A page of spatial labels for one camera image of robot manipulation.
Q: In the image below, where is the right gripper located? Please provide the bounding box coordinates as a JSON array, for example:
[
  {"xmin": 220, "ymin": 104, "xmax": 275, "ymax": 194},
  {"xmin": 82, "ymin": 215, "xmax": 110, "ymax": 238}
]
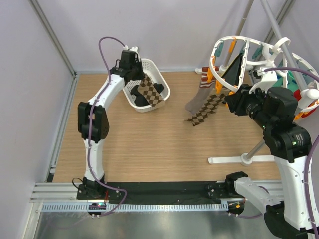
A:
[{"xmin": 225, "ymin": 83, "xmax": 272, "ymax": 130}]

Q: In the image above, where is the brown argyle sock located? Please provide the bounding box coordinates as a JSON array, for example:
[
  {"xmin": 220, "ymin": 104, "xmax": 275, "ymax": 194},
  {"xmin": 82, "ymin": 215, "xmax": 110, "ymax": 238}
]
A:
[
  {"xmin": 185, "ymin": 93, "xmax": 226, "ymax": 126},
  {"xmin": 138, "ymin": 75, "xmax": 165, "ymax": 108}
]

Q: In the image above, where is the black sock with white stripes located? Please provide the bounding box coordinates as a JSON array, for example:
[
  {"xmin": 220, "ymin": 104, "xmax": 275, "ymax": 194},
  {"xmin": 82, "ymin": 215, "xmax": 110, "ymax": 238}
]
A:
[{"xmin": 130, "ymin": 83, "xmax": 164, "ymax": 107}]

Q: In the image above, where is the white round clip hanger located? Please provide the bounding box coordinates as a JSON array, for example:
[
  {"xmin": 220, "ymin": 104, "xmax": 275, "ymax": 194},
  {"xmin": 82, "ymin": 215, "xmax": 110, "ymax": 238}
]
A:
[{"xmin": 206, "ymin": 36, "xmax": 319, "ymax": 119}]

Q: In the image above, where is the grey sock rust striped cuff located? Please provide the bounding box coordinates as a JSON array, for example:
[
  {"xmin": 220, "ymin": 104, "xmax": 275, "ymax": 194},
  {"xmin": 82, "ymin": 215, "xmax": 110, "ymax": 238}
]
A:
[{"xmin": 185, "ymin": 67, "xmax": 216, "ymax": 115}]

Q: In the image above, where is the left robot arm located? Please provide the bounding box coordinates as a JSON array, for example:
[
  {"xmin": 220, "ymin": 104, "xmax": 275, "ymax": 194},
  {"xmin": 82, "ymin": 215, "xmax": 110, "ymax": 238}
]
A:
[{"xmin": 77, "ymin": 47, "xmax": 144, "ymax": 200}]

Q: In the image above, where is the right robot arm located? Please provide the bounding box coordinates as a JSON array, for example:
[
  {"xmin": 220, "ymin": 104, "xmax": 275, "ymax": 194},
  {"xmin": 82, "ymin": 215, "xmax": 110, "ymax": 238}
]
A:
[{"xmin": 224, "ymin": 84, "xmax": 319, "ymax": 239}]

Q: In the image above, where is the white perforated plastic basket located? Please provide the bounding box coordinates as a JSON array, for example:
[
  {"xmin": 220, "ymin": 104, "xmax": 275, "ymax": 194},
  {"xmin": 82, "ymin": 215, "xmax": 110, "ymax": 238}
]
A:
[{"xmin": 123, "ymin": 58, "xmax": 170, "ymax": 113}]

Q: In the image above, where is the white and grey drying rack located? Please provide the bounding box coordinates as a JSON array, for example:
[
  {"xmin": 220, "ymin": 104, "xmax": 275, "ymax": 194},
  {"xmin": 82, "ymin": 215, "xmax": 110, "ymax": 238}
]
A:
[{"xmin": 194, "ymin": 0, "xmax": 319, "ymax": 167}]

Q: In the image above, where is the teal patterned sock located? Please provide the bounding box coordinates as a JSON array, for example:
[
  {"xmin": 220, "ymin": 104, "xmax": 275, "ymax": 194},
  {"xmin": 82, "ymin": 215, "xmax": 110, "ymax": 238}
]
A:
[{"xmin": 273, "ymin": 71, "xmax": 299, "ymax": 93}]

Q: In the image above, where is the red sock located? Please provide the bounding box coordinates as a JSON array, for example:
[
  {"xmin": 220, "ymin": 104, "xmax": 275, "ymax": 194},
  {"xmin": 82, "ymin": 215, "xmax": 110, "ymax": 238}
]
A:
[{"xmin": 294, "ymin": 89, "xmax": 319, "ymax": 115}]

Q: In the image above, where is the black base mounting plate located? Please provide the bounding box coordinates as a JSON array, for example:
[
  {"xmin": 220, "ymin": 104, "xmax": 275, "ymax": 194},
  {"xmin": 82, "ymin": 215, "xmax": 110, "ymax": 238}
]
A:
[{"xmin": 76, "ymin": 181, "xmax": 247, "ymax": 201}]

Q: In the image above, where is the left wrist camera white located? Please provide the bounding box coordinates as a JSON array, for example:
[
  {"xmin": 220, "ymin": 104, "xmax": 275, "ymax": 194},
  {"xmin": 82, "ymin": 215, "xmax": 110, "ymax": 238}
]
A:
[{"xmin": 123, "ymin": 45, "xmax": 139, "ymax": 54}]

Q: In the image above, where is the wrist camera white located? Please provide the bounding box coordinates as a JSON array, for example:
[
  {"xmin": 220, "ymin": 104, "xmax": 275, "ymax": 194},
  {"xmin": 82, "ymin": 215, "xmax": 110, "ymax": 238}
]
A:
[
  {"xmin": 249, "ymin": 68, "xmax": 277, "ymax": 93},
  {"xmin": 123, "ymin": 45, "xmax": 139, "ymax": 54}
]

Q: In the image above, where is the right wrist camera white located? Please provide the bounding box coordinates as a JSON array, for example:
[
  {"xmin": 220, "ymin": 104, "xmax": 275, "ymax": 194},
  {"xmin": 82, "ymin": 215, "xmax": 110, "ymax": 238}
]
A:
[{"xmin": 249, "ymin": 68, "xmax": 277, "ymax": 93}]

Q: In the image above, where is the slotted grey cable duct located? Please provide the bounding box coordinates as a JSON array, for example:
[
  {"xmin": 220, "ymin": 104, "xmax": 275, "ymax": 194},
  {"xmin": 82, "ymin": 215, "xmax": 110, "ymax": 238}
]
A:
[{"xmin": 41, "ymin": 202, "xmax": 228, "ymax": 213}]

